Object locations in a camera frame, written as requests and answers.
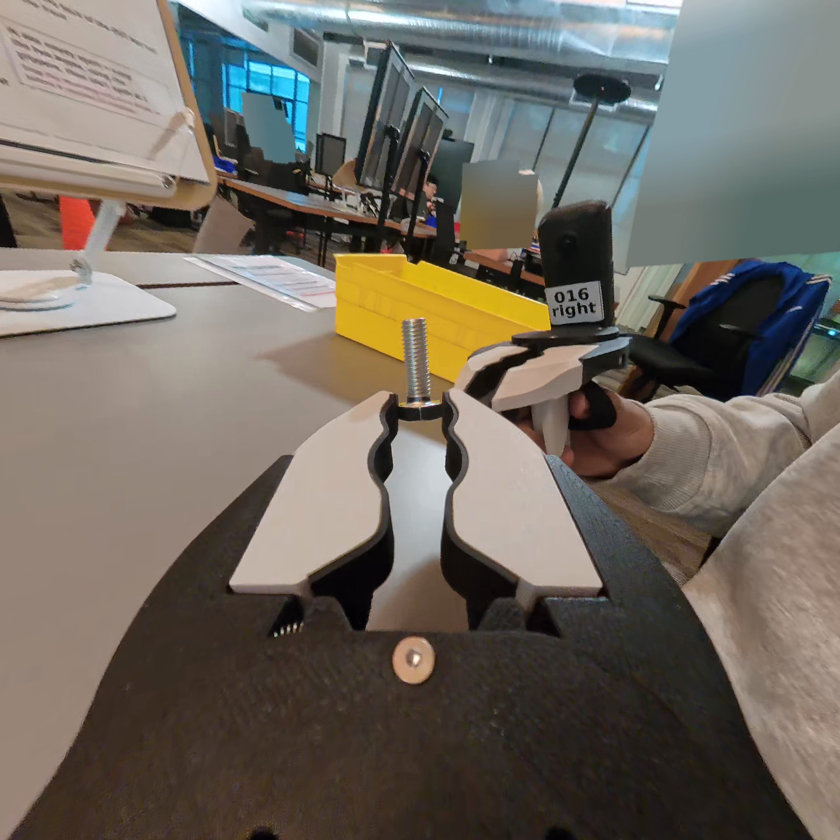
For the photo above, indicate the large black monitor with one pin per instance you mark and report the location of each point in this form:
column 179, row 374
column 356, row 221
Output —
column 423, row 144
column 384, row 118

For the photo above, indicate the black pole with disc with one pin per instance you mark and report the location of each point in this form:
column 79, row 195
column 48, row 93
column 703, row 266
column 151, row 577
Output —
column 600, row 88

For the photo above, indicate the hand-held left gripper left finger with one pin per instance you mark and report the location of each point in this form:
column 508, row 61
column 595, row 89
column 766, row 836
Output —
column 328, row 499

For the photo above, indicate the long wooden table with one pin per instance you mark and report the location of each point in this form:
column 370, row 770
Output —
column 295, row 197

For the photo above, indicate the person's right hand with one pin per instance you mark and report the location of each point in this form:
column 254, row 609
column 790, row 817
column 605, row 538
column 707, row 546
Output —
column 623, row 439

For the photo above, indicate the person's grey sweatshirt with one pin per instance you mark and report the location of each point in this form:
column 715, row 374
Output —
column 787, row 623

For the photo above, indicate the silver steel bolt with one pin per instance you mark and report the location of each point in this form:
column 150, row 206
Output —
column 418, row 354

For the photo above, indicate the orange traffic cone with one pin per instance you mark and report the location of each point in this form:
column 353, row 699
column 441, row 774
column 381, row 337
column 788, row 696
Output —
column 77, row 223

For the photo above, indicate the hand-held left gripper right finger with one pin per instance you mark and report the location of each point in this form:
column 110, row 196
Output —
column 518, row 505

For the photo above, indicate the laminated paper sheet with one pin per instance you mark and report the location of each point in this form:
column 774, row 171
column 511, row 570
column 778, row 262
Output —
column 275, row 279

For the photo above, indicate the grey desk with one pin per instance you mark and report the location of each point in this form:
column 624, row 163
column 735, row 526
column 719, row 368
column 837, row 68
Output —
column 131, row 426

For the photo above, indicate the yellow plastic bin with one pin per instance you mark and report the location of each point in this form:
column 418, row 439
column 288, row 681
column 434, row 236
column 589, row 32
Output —
column 394, row 308

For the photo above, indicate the black office chair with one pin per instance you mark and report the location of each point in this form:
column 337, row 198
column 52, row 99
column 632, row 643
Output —
column 663, row 354

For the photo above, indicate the printed instruction sheet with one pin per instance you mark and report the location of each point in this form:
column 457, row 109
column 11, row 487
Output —
column 79, row 72

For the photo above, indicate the small black monitor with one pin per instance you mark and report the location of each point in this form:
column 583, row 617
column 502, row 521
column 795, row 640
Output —
column 330, row 152

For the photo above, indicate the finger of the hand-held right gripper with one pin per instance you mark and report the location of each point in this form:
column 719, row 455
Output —
column 544, row 377
column 482, row 364

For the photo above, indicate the person's right forearm grey sleeve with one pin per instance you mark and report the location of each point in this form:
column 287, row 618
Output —
column 722, row 446

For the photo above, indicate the blue jacket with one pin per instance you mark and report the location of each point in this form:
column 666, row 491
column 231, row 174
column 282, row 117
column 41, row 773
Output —
column 715, row 302

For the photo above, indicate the white document stand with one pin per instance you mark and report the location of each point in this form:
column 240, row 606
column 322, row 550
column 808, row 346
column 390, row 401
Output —
column 98, row 302

